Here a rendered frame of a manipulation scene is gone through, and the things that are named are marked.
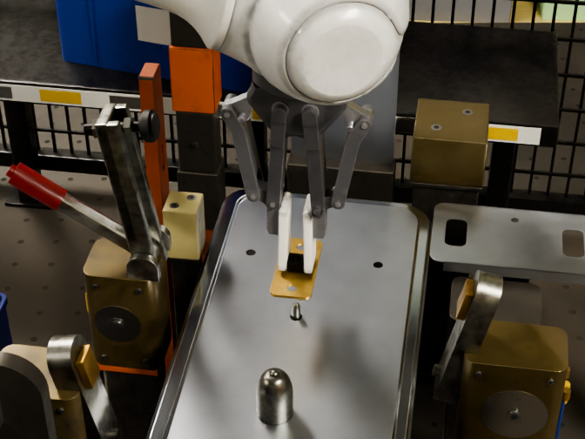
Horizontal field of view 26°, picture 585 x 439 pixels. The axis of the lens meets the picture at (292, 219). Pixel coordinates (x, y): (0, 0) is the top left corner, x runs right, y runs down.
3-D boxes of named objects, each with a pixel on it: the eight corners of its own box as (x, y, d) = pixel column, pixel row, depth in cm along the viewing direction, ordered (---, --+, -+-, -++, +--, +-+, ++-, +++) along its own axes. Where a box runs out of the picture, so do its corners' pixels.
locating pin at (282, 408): (290, 439, 111) (290, 386, 107) (253, 435, 111) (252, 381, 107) (295, 413, 114) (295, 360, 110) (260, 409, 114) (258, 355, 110)
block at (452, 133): (460, 385, 156) (487, 143, 134) (395, 378, 157) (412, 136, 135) (463, 341, 162) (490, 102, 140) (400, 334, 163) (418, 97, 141)
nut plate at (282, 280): (310, 300, 114) (311, 290, 113) (269, 296, 115) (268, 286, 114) (323, 243, 121) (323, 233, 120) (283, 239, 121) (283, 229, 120)
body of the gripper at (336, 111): (237, 55, 100) (240, 151, 106) (344, 64, 99) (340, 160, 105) (253, 10, 106) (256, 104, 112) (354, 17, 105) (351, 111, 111)
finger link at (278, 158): (289, 110, 105) (272, 107, 105) (277, 215, 112) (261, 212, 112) (296, 85, 108) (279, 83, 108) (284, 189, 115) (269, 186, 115)
